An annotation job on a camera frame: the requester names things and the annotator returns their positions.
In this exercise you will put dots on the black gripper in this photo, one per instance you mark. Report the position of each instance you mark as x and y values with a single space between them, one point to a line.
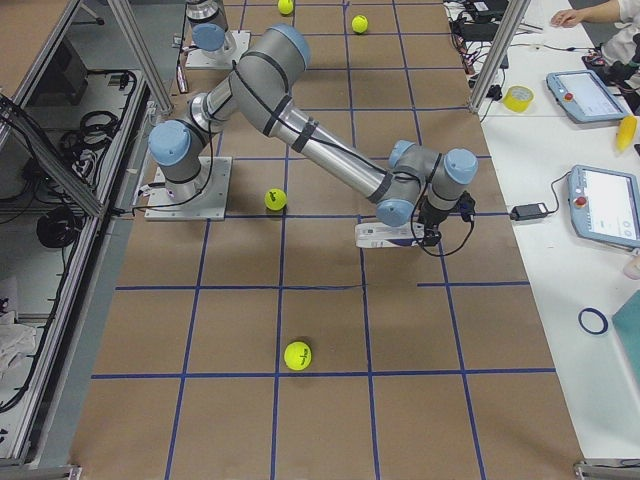
430 216

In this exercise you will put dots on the clear tennis ball can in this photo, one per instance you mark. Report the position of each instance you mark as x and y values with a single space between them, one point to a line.
380 235

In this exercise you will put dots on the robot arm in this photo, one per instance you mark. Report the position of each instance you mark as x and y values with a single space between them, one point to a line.
209 27
420 188

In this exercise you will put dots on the centre Head tennis ball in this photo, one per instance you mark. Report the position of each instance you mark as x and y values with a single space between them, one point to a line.
275 199

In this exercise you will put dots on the tennis ball right side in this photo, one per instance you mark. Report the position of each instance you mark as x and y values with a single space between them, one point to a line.
297 355

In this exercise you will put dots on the tennis ball near gripper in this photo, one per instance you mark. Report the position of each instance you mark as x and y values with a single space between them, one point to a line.
359 24

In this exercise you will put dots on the tennis ball far left corner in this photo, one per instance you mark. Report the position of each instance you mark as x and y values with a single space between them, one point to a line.
285 7

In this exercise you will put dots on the person's hand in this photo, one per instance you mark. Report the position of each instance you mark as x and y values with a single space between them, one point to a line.
567 18

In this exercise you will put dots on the small black power brick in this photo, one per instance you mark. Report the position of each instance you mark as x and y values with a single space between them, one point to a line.
525 212

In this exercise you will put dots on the yellow tape roll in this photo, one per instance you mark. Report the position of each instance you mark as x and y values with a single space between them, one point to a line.
518 98

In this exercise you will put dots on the lower teach pendant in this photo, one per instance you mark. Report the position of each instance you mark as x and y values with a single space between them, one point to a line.
604 205

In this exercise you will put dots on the teach pendant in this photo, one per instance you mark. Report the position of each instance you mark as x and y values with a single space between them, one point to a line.
584 97
604 205

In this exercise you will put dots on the upper teach pendant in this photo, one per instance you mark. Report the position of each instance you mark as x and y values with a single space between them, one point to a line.
584 97

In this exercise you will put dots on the yellow banana toy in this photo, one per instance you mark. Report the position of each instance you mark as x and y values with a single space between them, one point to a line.
626 133

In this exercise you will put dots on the teal box corner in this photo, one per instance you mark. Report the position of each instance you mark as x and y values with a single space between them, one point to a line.
626 324

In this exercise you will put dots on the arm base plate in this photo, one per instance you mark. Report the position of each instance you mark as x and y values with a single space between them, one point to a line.
204 198
235 44

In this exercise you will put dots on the aluminium frame post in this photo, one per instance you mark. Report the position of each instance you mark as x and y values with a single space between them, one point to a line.
507 28

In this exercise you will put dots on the aluminium frame cart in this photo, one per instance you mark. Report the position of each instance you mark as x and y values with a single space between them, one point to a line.
58 242

